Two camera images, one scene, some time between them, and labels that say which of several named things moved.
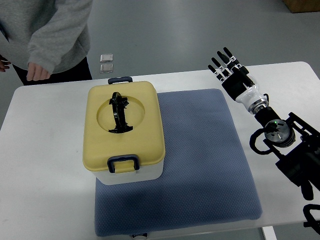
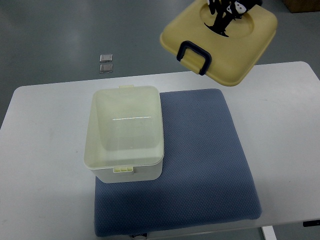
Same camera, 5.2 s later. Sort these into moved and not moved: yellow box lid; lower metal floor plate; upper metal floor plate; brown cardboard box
Moved: yellow box lid
Not moved: upper metal floor plate; lower metal floor plate; brown cardboard box
